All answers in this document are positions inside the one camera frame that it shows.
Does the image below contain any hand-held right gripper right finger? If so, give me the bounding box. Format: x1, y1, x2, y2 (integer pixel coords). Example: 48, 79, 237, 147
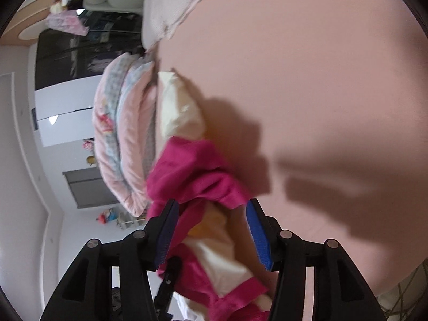
246, 198, 380, 321

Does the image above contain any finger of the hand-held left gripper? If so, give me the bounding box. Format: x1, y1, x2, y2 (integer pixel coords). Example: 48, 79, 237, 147
152, 257, 183, 321

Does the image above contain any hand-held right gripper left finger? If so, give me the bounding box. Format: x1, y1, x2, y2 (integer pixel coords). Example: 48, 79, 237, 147
40, 199, 181, 321

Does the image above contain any cream shirt with pink sleeves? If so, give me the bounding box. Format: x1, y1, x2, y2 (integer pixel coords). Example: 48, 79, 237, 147
145, 70, 280, 321

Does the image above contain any white shelf rack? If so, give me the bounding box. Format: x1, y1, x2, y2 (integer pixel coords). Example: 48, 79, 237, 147
115, 212, 148, 230

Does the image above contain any red and blue plush toy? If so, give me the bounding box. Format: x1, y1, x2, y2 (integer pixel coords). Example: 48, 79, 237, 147
97, 209, 117, 224

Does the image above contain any grey door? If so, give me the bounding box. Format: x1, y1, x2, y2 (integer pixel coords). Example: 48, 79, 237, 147
62, 169, 121, 209

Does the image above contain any folded pink quilt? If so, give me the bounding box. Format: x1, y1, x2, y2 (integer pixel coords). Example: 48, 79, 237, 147
93, 52, 161, 218

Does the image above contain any white wardrobe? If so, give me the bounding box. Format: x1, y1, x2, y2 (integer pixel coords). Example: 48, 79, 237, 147
32, 74, 108, 148

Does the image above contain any pink bed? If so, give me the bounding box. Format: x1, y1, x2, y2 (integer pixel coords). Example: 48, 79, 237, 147
140, 0, 428, 321

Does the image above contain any black glass wardrobe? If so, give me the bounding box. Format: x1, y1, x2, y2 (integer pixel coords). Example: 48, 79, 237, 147
33, 10, 148, 91

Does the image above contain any pink printed hanging cloth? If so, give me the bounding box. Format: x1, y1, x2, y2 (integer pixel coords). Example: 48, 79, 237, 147
46, 9, 90, 36

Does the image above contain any round black wire side table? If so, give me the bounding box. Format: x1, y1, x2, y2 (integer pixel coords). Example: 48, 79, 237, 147
376, 272, 428, 321

